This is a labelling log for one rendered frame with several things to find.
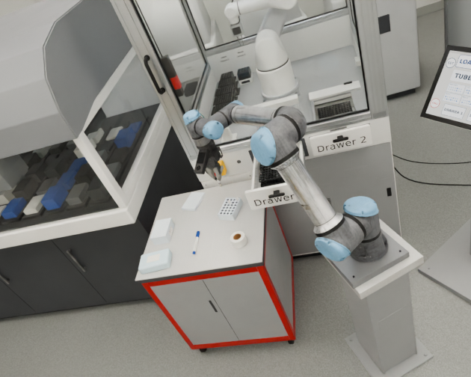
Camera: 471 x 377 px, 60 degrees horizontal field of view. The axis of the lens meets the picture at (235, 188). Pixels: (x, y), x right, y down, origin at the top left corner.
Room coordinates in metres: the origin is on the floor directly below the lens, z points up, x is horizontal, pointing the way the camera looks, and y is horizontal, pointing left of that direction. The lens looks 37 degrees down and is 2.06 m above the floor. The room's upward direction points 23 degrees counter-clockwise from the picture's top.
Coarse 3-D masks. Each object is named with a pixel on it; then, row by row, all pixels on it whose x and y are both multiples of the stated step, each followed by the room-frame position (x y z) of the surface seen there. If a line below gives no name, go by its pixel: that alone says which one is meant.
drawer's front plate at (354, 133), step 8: (352, 128) 1.59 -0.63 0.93; (360, 128) 1.57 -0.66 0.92; (368, 128) 1.56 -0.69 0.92; (320, 136) 1.64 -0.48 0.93; (328, 136) 1.62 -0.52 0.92; (336, 136) 1.61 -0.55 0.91; (344, 136) 1.60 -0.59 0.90; (352, 136) 1.58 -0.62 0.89; (360, 136) 1.57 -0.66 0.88; (368, 136) 1.56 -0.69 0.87; (312, 144) 1.65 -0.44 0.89; (320, 144) 1.64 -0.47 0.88; (328, 144) 1.62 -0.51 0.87; (344, 144) 1.60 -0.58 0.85; (352, 144) 1.59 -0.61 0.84; (360, 144) 1.57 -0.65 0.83; (368, 144) 1.56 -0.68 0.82; (320, 152) 1.64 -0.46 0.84; (328, 152) 1.63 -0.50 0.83
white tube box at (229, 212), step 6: (228, 198) 1.65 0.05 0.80; (234, 198) 1.63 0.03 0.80; (240, 198) 1.60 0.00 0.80; (228, 204) 1.60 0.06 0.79; (234, 204) 1.58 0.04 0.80; (240, 204) 1.59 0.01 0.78; (222, 210) 1.58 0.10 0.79; (228, 210) 1.56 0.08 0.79; (234, 210) 1.53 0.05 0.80; (222, 216) 1.54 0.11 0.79; (228, 216) 1.52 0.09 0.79; (234, 216) 1.52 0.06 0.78
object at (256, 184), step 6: (300, 144) 1.69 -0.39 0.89; (300, 150) 1.64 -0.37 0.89; (300, 156) 1.67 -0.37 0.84; (258, 162) 1.75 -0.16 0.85; (258, 168) 1.71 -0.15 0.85; (258, 174) 1.67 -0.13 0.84; (252, 180) 1.57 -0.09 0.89; (258, 180) 1.63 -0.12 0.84; (252, 186) 1.53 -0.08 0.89; (258, 186) 1.58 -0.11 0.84
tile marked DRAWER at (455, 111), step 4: (444, 104) 1.36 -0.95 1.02; (448, 104) 1.35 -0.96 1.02; (444, 108) 1.35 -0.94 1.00; (448, 108) 1.34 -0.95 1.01; (452, 108) 1.32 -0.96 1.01; (456, 108) 1.31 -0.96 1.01; (460, 108) 1.29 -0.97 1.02; (464, 108) 1.28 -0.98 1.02; (444, 112) 1.34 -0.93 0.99; (448, 112) 1.33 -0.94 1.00; (452, 112) 1.31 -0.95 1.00; (456, 112) 1.30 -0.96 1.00; (460, 112) 1.28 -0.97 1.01; (464, 112) 1.27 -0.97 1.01; (452, 116) 1.30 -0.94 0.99; (456, 116) 1.29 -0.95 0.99; (460, 116) 1.28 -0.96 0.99
